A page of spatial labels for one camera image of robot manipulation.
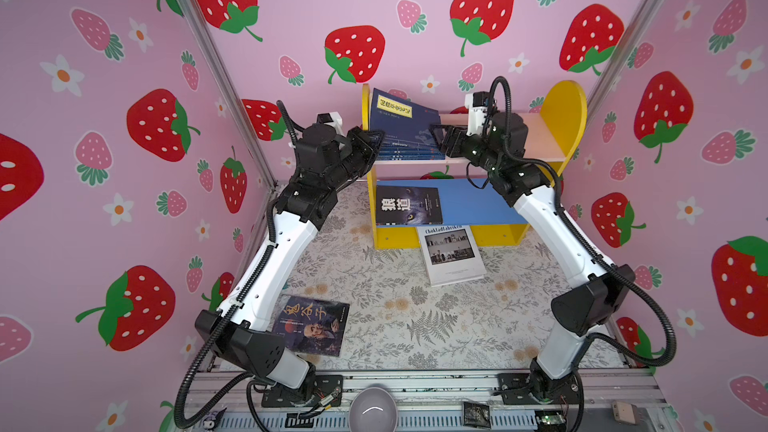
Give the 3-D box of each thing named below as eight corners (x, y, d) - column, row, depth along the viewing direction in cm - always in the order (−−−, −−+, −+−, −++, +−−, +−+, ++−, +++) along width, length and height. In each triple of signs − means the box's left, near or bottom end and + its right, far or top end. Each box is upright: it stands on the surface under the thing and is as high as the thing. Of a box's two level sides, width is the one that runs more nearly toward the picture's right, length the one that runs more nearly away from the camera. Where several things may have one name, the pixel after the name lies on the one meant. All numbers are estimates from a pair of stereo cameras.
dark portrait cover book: (269, 355, 81) (266, 352, 79) (284, 299, 92) (281, 295, 89) (343, 355, 81) (341, 352, 79) (349, 299, 92) (348, 295, 89)
